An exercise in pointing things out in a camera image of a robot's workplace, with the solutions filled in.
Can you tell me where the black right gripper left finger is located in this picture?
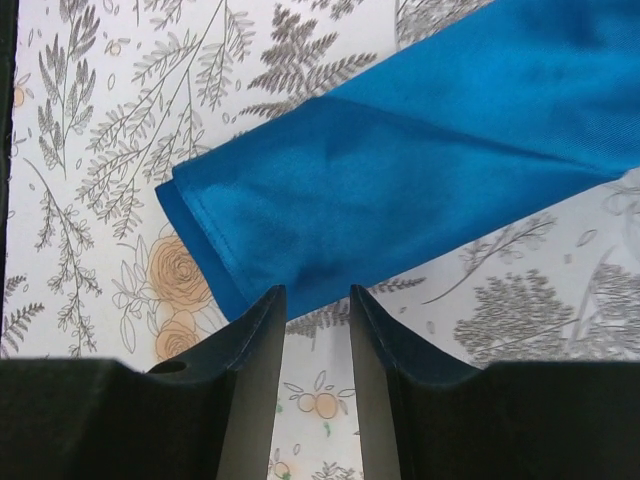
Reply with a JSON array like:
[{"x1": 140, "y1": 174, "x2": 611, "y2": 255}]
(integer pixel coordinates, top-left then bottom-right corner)
[{"x1": 1, "y1": 286, "x2": 287, "y2": 479}]

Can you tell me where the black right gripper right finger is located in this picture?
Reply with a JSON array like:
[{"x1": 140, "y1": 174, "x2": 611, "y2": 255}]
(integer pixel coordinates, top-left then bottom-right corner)
[{"x1": 349, "y1": 286, "x2": 639, "y2": 479}]

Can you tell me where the blue satin napkin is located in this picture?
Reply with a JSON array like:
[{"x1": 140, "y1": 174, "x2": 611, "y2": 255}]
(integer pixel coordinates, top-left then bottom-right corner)
[{"x1": 156, "y1": 0, "x2": 639, "y2": 320}]

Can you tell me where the floral tablecloth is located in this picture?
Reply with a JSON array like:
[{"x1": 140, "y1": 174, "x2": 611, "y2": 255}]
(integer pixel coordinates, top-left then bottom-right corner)
[{"x1": 1, "y1": 1, "x2": 639, "y2": 479}]

